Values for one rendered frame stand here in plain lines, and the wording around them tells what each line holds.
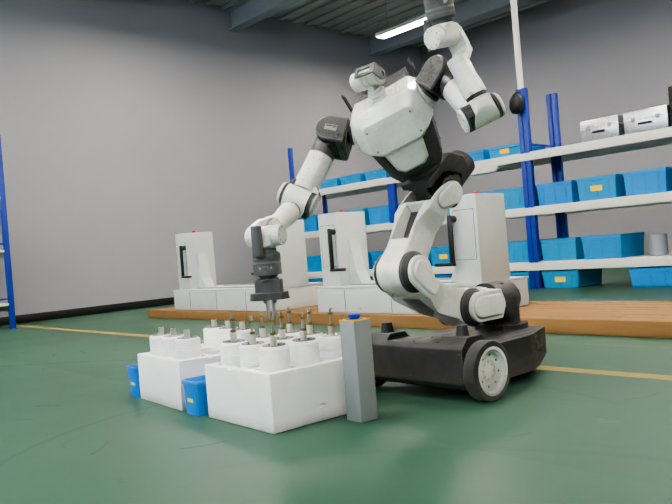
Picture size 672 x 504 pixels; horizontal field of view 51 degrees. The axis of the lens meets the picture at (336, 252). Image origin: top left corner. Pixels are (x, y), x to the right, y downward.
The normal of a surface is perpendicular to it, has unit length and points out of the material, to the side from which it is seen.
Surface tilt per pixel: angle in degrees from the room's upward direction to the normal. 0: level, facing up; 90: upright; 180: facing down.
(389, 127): 121
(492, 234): 90
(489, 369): 90
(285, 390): 90
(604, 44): 90
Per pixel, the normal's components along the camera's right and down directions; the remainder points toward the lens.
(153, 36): 0.67, -0.05
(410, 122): -0.07, 0.52
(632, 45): -0.74, 0.06
